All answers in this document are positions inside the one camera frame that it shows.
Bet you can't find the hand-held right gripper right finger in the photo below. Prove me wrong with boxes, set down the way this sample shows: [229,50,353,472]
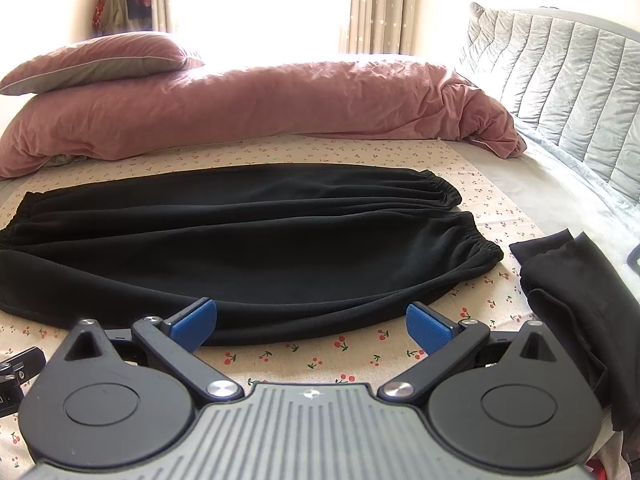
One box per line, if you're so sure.
[376,301,563,403]

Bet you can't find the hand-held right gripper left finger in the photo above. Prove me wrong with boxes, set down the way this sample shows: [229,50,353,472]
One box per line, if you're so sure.
[62,298,246,403]

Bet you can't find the black pants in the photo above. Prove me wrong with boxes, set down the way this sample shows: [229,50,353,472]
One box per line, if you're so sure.
[0,162,505,347]

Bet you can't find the folded black garment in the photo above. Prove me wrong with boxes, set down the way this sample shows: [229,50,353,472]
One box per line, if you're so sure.
[509,228,640,433]

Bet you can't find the light blue bed sheet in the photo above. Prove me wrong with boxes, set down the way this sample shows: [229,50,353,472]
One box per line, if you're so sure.
[450,125,640,281]

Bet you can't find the cherry print cloth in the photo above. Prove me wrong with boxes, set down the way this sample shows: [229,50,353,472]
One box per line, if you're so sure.
[0,132,618,466]

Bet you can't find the pink duvet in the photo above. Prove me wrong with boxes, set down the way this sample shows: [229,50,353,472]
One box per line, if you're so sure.
[0,60,528,179]

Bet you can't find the pink pillow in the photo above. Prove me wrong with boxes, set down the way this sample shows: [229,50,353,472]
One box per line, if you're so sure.
[0,31,206,97]

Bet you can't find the grey quilted headboard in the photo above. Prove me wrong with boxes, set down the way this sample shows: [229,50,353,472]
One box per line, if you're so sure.
[454,2,640,206]

